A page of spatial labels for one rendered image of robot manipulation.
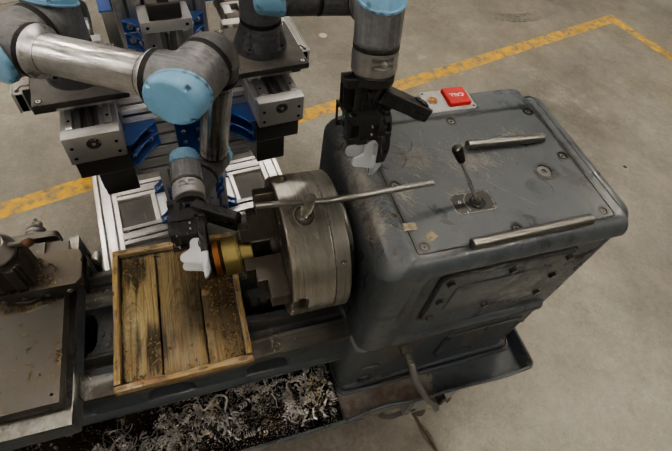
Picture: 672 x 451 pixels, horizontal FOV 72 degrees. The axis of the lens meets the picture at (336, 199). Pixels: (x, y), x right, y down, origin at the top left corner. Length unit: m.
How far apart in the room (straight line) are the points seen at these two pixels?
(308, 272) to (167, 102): 0.42
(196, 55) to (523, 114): 0.79
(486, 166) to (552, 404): 1.46
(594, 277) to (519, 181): 1.73
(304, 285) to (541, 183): 0.56
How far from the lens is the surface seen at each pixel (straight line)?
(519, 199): 1.06
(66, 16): 1.28
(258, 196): 1.00
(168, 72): 0.94
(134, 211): 2.28
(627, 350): 2.66
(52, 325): 1.20
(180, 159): 1.20
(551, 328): 2.50
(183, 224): 1.08
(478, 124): 1.19
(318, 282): 0.95
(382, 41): 0.74
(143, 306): 1.26
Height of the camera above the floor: 1.99
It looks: 52 degrees down
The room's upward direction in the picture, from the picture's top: 10 degrees clockwise
